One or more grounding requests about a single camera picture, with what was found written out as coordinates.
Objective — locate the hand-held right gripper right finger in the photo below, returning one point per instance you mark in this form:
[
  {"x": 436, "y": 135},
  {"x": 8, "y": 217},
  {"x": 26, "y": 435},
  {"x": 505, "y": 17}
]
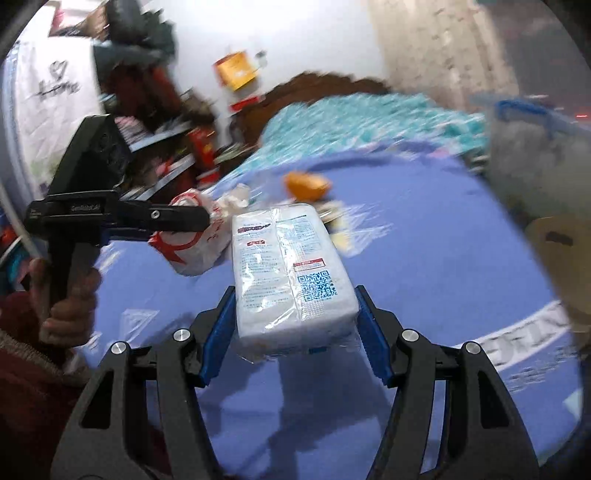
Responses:
[{"x": 370, "y": 333}]

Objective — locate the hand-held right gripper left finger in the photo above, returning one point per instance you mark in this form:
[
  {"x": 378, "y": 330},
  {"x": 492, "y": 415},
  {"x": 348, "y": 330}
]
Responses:
[{"x": 219, "y": 333}]

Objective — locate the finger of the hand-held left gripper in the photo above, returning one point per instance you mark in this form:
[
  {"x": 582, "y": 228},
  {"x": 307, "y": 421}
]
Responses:
[{"x": 166, "y": 217}]

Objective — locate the red white plastic bag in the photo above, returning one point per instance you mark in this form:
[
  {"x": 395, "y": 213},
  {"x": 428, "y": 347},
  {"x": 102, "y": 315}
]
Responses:
[{"x": 194, "y": 254}]

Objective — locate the white tissue pack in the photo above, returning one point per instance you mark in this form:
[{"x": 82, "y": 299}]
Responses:
[{"x": 286, "y": 267}]

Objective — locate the beige trash bin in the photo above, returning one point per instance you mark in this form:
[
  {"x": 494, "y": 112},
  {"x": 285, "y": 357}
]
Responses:
[{"x": 554, "y": 272}]

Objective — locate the person's left forearm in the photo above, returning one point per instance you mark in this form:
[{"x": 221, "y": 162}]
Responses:
[{"x": 32, "y": 401}]

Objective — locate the person's left hand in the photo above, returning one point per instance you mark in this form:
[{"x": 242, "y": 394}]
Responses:
[{"x": 69, "y": 307}]

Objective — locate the white printed cloth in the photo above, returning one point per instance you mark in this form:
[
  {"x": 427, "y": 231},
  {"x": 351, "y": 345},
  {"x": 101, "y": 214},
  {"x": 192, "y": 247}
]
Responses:
[{"x": 51, "y": 115}]

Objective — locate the cluttered metal shelf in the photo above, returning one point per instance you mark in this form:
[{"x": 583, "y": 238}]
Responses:
[{"x": 161, "y": 152}]

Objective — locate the red gift box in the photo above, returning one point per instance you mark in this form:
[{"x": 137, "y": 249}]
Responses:
[{"x": 201, "y": 152}]

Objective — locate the blue printed bed sheet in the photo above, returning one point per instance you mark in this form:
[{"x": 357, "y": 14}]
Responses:
[{"x": 415, "y": 258}]

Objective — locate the clear plastic wrapper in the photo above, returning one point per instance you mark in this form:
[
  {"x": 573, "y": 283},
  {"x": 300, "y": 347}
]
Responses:
[{"x": 346, "y": 230}]

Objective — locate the dark hanging clothes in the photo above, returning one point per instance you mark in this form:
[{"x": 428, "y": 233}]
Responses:
[{"x": 134, "y": 32}]

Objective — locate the orange round item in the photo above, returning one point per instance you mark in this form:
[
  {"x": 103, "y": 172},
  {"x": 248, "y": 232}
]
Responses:
[{"x": 307, "y": 184}]

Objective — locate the teal patterned quilt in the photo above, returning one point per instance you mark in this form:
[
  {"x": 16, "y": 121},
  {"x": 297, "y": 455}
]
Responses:
[{"x": 346, "y": 124}]

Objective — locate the carved wooden headboard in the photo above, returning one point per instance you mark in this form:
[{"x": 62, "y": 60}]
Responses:
[{"x": 323, "y": 85}]

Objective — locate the beige leaf-print curtain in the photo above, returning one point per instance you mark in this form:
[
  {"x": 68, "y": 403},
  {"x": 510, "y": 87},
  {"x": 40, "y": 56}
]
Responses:
[{"x": 438, "y": 46}]

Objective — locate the yellow red wall calendar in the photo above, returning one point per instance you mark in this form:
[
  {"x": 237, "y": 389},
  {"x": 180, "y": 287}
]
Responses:
[{"x": 235, "y": 69}]

